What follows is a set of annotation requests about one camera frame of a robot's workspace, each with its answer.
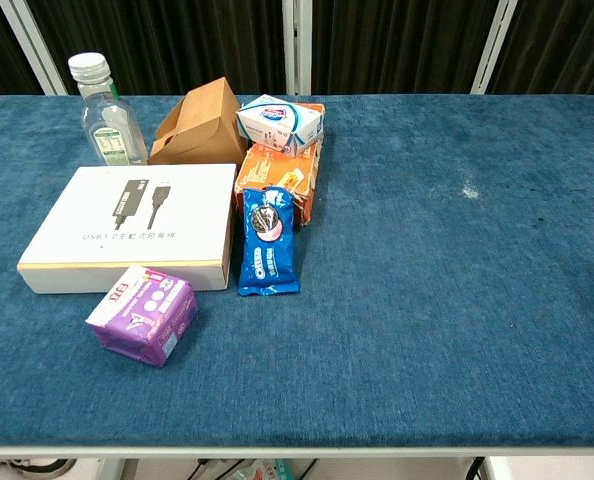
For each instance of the orange cardboard box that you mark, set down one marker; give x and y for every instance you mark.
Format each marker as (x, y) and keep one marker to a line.
(277, 175)

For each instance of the white blue soap box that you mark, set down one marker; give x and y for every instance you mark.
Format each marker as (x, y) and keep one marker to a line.
(282, 122)

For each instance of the brown kraft paper box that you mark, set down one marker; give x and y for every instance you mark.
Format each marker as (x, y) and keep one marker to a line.
(202, 131)

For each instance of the blue Oreo cookie packet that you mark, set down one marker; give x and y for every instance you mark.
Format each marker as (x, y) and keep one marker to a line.
(268, 245)

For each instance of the blue table cloth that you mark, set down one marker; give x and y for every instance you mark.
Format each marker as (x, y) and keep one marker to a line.
(402, 280)

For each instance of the purple sanitary pad pack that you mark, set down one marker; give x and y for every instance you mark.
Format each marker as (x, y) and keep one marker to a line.
(144, 317)

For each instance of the clear plastic bottle white cap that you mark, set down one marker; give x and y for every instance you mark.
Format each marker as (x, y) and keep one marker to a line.
(108, 120)

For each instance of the black curtain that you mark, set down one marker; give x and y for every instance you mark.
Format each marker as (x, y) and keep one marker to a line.
(402, 40)

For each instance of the white table leg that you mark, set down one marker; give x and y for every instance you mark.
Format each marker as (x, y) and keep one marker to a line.
(497, 469)

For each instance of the white metal frame post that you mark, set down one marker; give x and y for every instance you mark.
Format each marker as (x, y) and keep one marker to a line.
(494, 45)
(297, 45)
(32, 45)

